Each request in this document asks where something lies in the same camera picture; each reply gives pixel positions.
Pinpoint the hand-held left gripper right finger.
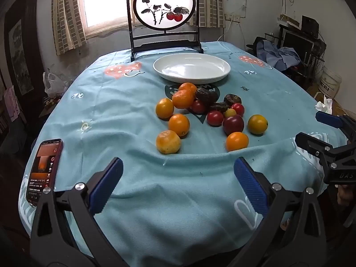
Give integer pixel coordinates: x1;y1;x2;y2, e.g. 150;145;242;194
234;156;327;267

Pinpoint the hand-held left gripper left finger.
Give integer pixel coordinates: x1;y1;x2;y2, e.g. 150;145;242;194
29;157;124;267

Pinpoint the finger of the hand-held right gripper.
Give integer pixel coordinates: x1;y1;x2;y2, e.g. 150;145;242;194
295;132;336;164
315;111;356;138

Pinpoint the smooth round orange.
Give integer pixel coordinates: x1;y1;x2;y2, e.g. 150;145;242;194
168;113;191;137
155;98;175;119
225;131;249;152

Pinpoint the yellow-green tinged orange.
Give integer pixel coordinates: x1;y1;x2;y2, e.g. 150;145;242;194
247;114;269;135

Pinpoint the dark red plum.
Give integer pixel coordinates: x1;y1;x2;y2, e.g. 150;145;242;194
222;115;245;136

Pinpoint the pale blotchy orange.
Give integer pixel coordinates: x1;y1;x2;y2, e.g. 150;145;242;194
156;130;182;155

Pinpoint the red cherry tomato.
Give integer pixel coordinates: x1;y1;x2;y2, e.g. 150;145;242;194
231;103;245;117
206;111;224;127
190;100;208;114

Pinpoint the dark brown water chestnut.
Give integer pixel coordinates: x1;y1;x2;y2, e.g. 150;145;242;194
224;94;242;107
209;102;229;113
195;87;219;107

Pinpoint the bumpy orange mandarin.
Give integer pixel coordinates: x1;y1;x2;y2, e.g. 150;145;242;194
178;82;198;96
172;89;195;109

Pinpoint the white oval plate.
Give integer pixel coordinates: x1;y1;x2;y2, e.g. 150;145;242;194
153;53;231;84

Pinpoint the person's right hand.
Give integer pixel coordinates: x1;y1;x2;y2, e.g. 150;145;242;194
337;184;353;207

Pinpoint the crumpled white tissue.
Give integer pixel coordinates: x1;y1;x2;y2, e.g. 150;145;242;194
315;95;333;114

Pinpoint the white plastic bucket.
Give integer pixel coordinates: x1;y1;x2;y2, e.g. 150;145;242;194
317;66;342;99

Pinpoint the smartphone with lit screen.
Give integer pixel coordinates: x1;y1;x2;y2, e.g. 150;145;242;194
26;138;63;209

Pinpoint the blue printed tablecloth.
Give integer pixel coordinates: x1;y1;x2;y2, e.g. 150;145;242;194
18;41;351;267

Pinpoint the blue clothes pile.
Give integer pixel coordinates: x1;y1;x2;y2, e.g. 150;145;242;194
254;37;302;71

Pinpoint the black computer monitor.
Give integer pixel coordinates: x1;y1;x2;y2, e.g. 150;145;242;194
282;30;316;59

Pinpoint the black speaker box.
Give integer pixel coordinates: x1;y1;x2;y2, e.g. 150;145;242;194
301;15;320;38

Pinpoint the flat white cardboard box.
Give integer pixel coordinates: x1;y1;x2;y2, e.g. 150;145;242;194
278;14;301;28

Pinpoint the white plastic bag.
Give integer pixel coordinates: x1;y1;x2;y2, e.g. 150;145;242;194
43;72;73;98

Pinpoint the pink cloth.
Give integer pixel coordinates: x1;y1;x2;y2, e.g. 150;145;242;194
4;86;21;121

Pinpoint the checked beige curtain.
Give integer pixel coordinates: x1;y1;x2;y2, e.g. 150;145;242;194
51;0;87;56
189;0;226;29

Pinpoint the bright window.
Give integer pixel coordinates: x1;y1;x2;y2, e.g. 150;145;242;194
75;0;201;35

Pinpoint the round painted table screen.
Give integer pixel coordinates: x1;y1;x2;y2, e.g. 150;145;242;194
126;0;205;62

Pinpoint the white power cable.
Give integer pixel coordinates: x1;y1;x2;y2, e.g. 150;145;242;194
217;19;243;42

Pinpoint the dark framed wall scroll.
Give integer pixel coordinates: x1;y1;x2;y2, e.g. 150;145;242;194
4;0;45;112

